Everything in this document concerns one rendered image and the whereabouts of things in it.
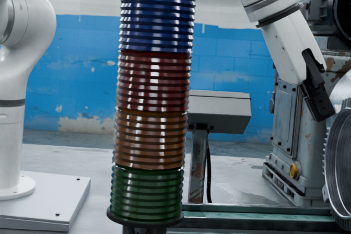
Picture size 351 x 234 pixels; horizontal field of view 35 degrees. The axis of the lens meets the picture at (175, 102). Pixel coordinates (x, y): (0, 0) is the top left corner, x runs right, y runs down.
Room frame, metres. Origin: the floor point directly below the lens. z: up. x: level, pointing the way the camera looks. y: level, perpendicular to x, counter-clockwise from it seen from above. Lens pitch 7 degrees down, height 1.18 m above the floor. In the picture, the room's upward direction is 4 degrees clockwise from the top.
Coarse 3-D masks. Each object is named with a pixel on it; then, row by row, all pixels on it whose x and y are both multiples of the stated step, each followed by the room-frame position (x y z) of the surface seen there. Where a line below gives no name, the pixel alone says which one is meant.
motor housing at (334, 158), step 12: (348, 108) 0.78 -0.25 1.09; (336, 120) 0.83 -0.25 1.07; (348, 120) 0.82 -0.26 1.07; (336, 132) 0.84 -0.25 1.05; (348, 132) 0.84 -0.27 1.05; (324, 144) 0.86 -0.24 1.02; (336, 144) 0.85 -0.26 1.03; (348, 144) 0.85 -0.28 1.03; (324, 156) 0.85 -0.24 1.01; (336, 156) 0.85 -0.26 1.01; (348, 156) 0.85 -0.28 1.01; (324, 168) 0.85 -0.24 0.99; (336, 168) 0.84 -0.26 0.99; (348, 168) 0.85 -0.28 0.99; (336, 180) 0.84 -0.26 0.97; (348, 180) 0.84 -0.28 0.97; (336, 192) 0.82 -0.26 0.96; (348, 192) 0.82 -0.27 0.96; (336, 204) 0.80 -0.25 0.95; (348, 204) 0.80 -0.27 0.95; (336, 216) 0.79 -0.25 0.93; (348, 216) 0.74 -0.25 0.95; (348, 228) 0.75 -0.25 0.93
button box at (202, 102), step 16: (192, 96) 0.98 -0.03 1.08; (208, 96) 0.98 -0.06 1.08; (224, 96) 0.98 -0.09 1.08; (240, 96) 0.99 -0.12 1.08; (192, 112) 0.96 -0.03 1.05; (208, 112) 0.96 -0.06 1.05; (224, 112) 0.96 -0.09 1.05; (240, 112) 0.97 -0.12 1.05; (224, 128) 1.00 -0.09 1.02; (240, 128) 1.00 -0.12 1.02
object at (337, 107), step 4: (336, 104) 0.83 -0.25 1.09; (336, 108) 0.83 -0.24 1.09; (340, 108) 0.83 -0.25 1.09; (336, 112) 0.82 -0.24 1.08; (332, 116) 0.83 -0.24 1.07; (332, 120) 0.83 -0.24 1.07; (324, 188) 0.84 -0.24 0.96; (324, 192) 0.84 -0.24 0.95; (324, 196) 0.83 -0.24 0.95; (324, 200) 0.83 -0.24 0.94; (328, 200) 0.83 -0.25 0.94
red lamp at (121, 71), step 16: (128, 64) 0.42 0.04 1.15; (144, 64) 0.41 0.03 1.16; (160, 64) 0.41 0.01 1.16; (176, 64) 0.42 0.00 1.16; (128, 80) 0.42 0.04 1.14; (144, 80) 0.41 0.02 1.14; (160, 80) 0.41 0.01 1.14; (176, 80) 0.42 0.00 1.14; (128, 96) 0.42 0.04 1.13; (144, 96) 0.41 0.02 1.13; (160, 96) 0.41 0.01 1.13; (176, 96) 0.42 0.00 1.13; (160, 112) 0.41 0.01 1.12
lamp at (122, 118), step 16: (128, 112) 0.42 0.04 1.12; (144, 112) 0.41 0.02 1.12; (176, 112) 0.42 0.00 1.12; (128, 128) 0.42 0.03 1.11; (144, 128) 0.41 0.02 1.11; (160, 128) 0.41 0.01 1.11; (176, 128) 0.42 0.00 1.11; (128, 144) 0.41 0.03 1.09; (144, 144) 0.41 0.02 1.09; (160, 144) 0.41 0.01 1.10; (176, 144) 0.42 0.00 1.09; (128, 160) 0.41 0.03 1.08; (144, 160) 0.41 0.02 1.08; (160, 160) 0.41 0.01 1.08; (176, 160) 0.42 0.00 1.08
